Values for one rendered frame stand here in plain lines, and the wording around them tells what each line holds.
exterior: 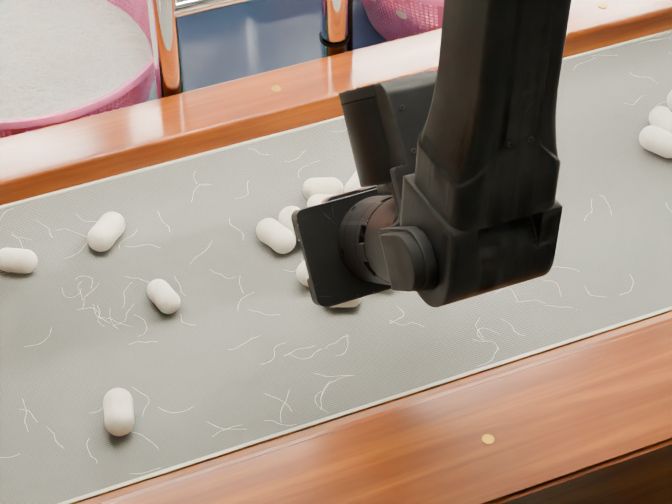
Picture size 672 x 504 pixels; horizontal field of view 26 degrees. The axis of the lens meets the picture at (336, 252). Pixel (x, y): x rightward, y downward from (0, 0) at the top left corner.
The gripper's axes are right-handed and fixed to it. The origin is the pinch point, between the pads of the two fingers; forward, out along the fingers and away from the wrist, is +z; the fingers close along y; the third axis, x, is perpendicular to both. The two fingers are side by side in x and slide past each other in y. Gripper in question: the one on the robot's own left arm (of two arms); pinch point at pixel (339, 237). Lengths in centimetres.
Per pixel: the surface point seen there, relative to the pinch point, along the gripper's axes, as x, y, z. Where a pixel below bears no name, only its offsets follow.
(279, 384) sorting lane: 9.0, 6.8, 0.7
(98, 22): -21.9, 6.9, 36.8
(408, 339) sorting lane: 8.7, -3.4, 1.0
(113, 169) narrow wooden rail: -8.5, 11.5, 19.4
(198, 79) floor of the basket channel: -14.6, -1.0, 37.4
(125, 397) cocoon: 6.7, 17.5, 0.5
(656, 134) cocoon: -0.3, -30.6, 8.1
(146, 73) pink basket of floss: -15.7, 6.0, 24.7
